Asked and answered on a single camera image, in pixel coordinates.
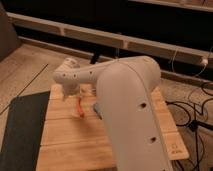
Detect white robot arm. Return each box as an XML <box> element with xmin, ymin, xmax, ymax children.
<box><xmin>53</xmin><ymin>56</ymin><xmax>173</xmax><ymax>171</ymax></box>

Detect white cable with plug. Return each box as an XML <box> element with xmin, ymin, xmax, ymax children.
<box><xmin>170</xmin><ymin>44</ymin><xmax>213</xmax><ymax>78</ymax></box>

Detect black cables on floor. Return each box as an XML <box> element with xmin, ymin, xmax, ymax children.
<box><xmin>165</xmin><ymin>81</ymin><xmax>213</xmax><ymax>171</ymax></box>

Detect wooden shelf rail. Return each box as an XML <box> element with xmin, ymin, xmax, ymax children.
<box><xmin>7</xmin><ymin>12</ymin><xmax>213</xmax><ymax>68</ymax></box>

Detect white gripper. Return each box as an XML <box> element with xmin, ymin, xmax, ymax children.
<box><xmin>62</xmin><ymin>83</ymin><xmax>83</xmax><ymax>101</ymax></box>

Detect blue sponge block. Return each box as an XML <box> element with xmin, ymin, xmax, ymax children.
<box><xmin>93</xmin><ymin>103</ymin><xmax>102</xmax><ymax>120</ymax></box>

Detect black stand leg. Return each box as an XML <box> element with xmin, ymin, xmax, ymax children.
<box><xmin>90</xmin><ymin>52</ymin><xmax>100</xmax><ymax>64</ymax></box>

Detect dark grey floor mat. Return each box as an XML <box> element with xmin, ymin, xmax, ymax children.
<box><xmin>0</xmin><ymin>91</ymin><xmax>50</xmax><ymax>171</ymax></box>

